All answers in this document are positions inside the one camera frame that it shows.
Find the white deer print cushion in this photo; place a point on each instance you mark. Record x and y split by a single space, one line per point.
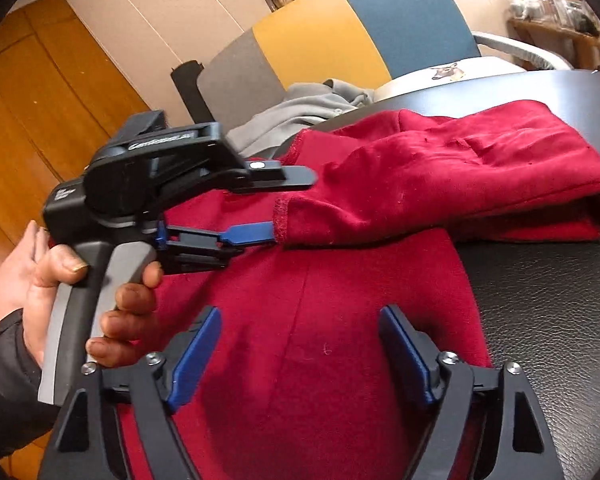
445 72

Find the red garment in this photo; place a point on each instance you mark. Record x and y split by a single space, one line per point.
330 285

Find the grey garment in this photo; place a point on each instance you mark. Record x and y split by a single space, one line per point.
280 115

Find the black upright panel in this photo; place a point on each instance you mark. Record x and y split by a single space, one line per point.
190 90

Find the white curved armrest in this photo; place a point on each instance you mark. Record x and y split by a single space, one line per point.
525 45

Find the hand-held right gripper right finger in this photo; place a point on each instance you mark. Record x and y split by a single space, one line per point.
405 355

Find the cluttered wooden desk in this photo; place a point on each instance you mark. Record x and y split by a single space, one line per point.
555 27

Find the grey yellow blue chair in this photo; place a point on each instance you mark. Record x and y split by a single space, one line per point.
320 30

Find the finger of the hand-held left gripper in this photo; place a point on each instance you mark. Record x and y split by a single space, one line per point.
245 233
290 177

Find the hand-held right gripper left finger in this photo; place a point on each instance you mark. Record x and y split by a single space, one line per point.
195 355

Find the person's left hand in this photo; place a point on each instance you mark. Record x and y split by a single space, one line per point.
15 280

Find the person's left forearm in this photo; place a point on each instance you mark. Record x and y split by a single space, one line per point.
5 395

